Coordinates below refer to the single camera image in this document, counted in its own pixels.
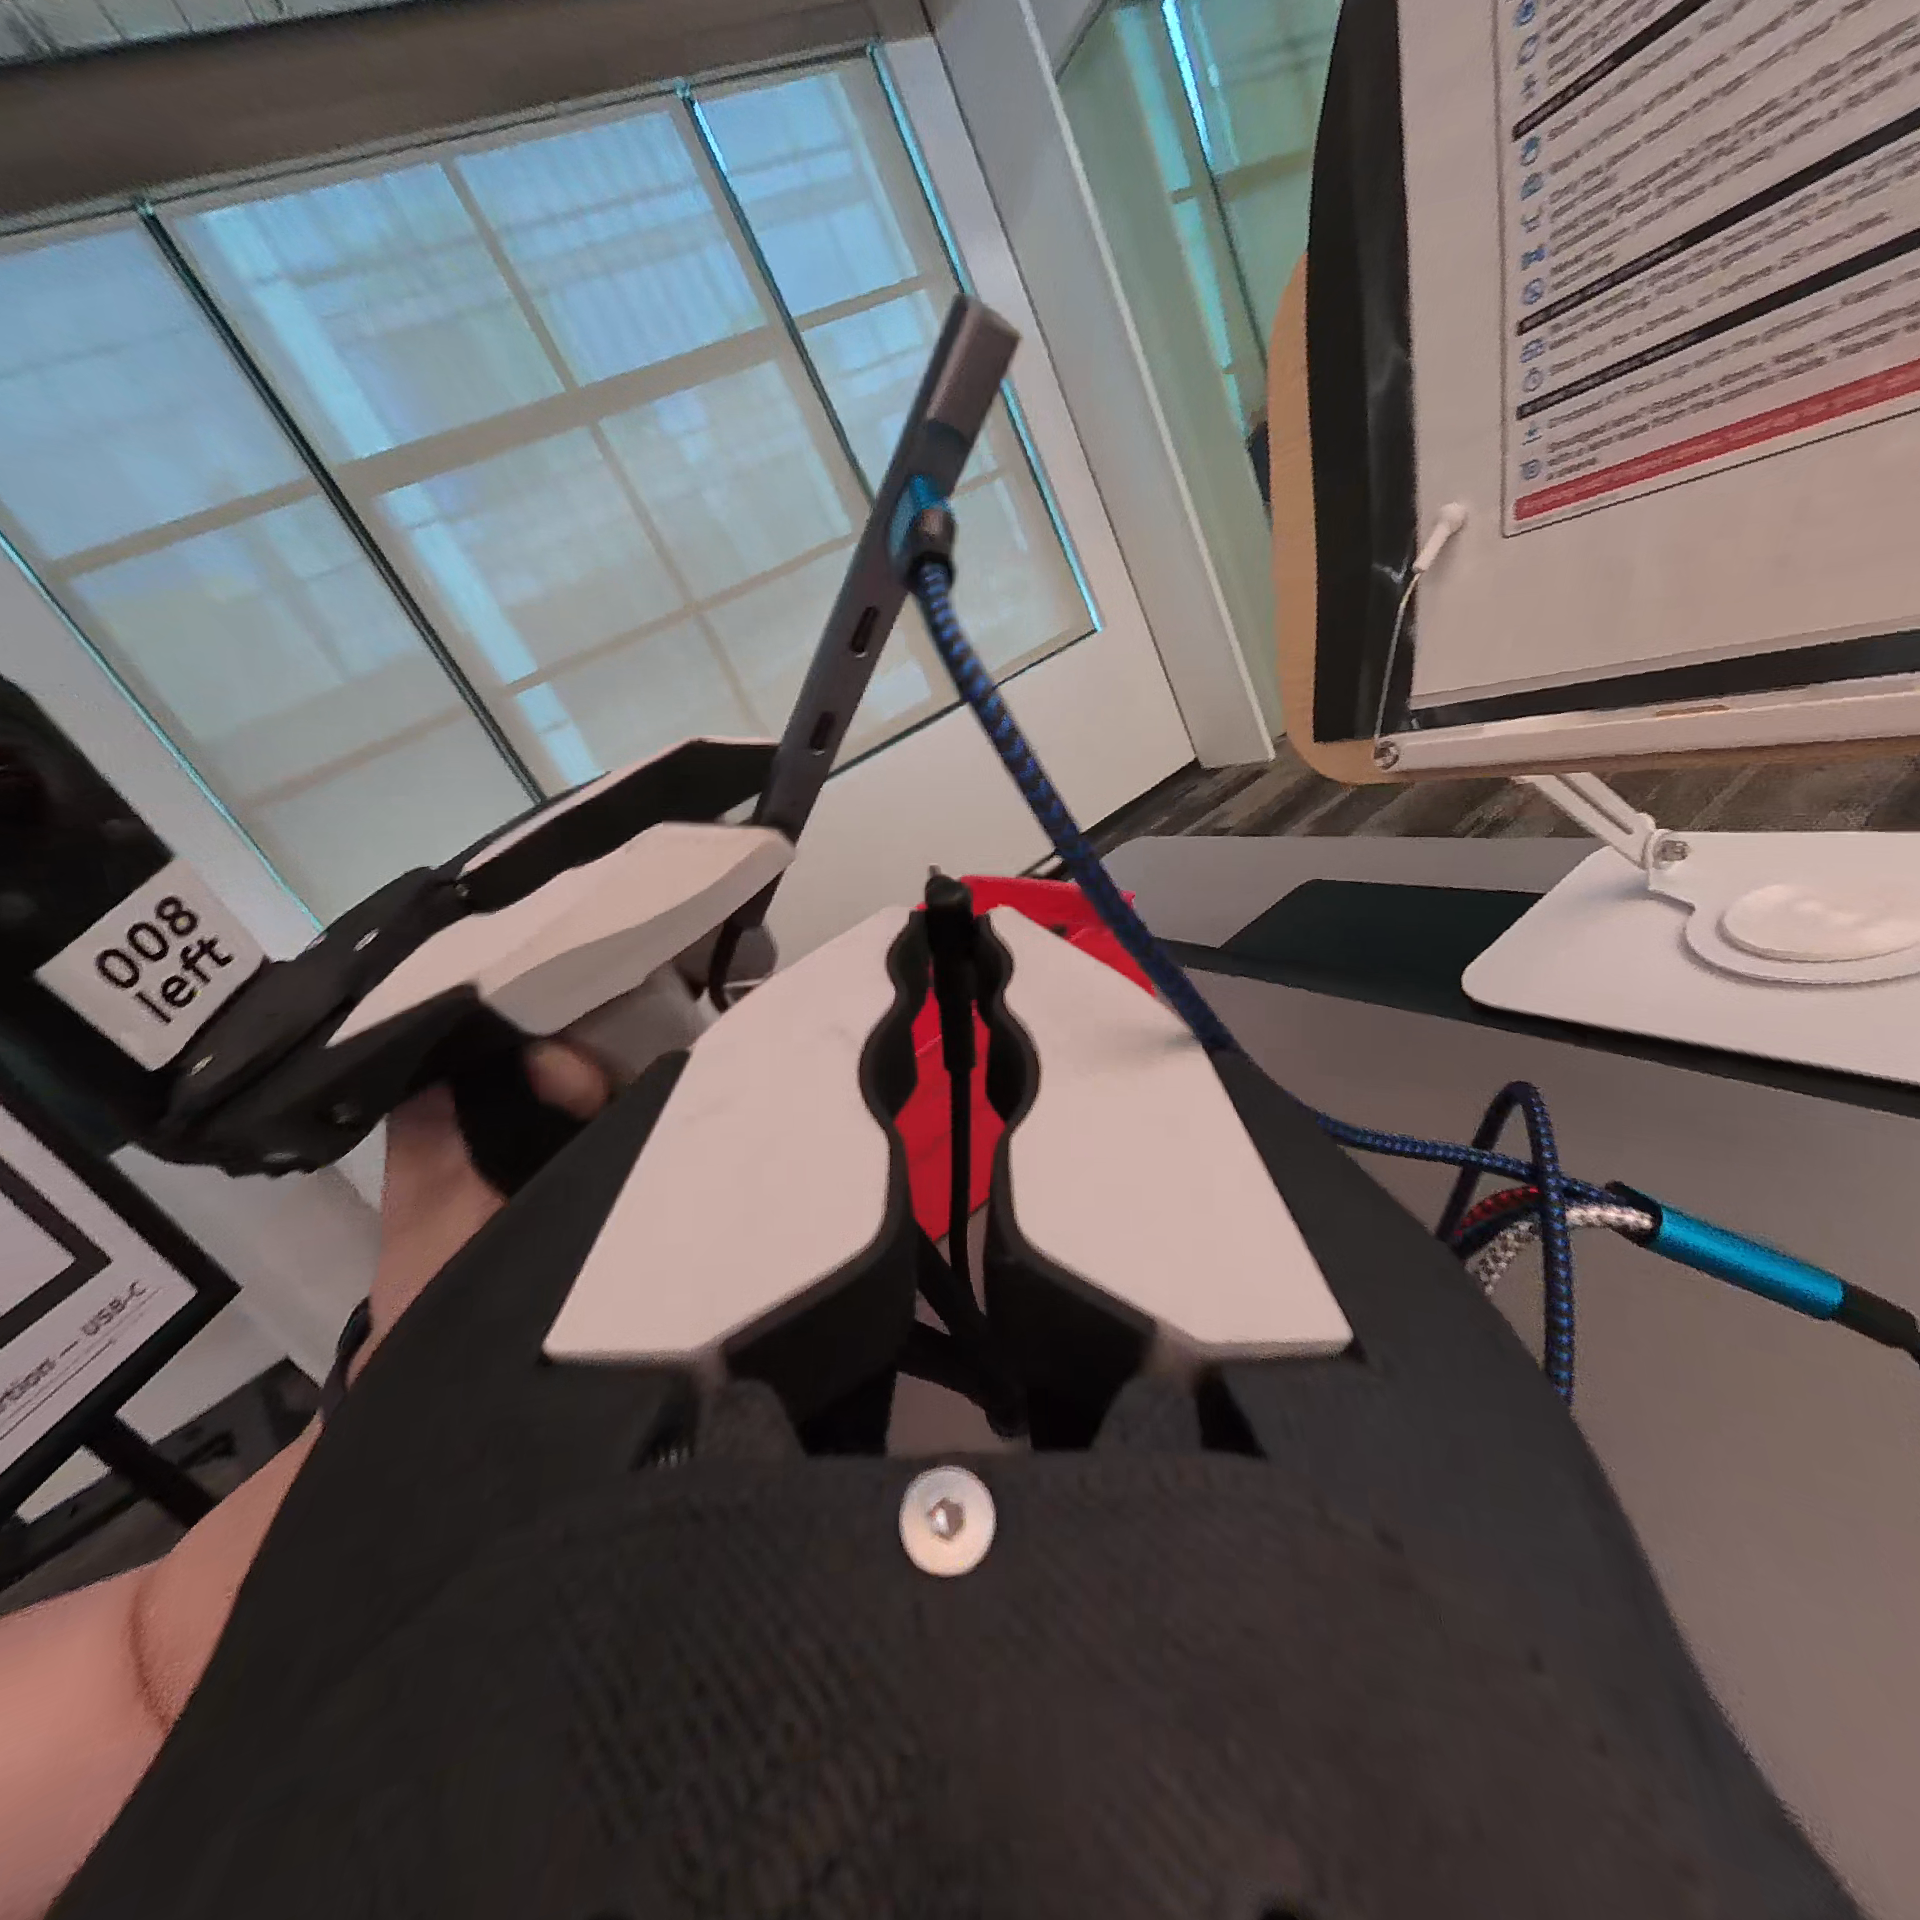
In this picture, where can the red plastic bin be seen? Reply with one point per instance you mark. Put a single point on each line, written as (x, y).
(1079, 931)

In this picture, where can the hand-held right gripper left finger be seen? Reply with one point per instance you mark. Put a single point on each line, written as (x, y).
(735, 1171)

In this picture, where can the person's left forearm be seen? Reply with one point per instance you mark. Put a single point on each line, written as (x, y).
(91, 1725)

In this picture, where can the person's left hand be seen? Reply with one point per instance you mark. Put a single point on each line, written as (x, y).
(429, 1202)

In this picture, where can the white tablet stand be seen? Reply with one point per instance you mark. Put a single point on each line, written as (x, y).
(1589, 962)

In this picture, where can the framed marker sign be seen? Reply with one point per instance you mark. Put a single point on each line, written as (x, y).
(61, 1244)

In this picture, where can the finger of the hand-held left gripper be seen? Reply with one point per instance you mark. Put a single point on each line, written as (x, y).
(662, 781)
(629, 902)

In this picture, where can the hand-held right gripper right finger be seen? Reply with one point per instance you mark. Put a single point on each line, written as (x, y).
(1171, 1186)

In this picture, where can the black wristband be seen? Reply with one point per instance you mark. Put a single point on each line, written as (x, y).
(347, 1358)

